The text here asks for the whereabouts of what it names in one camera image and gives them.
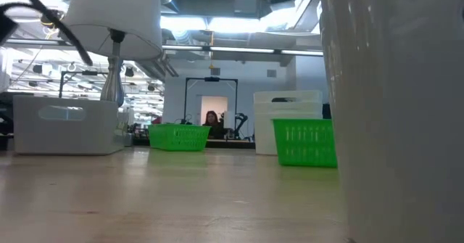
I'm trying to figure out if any green plastic basket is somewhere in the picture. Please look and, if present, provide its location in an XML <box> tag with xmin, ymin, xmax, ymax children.
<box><xmin>147</xmin><ymin>123</ymin><xmax>212</xmax><ymax>152</ymax></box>
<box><xmin>271</xmin><ymin>118</ymin><xmax>339</xmax><ymax>169</ymax></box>

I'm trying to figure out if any person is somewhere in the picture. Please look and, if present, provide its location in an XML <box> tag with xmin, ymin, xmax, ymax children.
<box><xmin>202</xmin><ymin>110</ymin><xmax>225</xmax><ymax>140</ymax></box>

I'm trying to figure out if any silver lamp base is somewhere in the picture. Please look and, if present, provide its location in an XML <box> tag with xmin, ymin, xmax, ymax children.
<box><xmin>100</xmin><ymin>28</ymin><xmax>126</xmax><ymax>108</ymax></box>

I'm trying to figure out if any white fabric lamp shade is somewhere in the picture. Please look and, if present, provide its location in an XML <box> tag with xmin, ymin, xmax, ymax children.
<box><xmin>59</xmin><ymin>0</ymin><xmax>163</xmax><ymax>61</ymax></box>

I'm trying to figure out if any black gantry frame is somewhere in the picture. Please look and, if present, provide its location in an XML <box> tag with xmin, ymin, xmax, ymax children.
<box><xmin>183</xmin><ymin>76</ymin><xmax>239</xmax><ymax>128</ymax></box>

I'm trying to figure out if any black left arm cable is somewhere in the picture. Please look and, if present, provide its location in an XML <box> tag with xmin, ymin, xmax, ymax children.
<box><xmin>0</xmin><ymin>0</ymin><xmax>94</xmax><ymax>67</ymax></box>

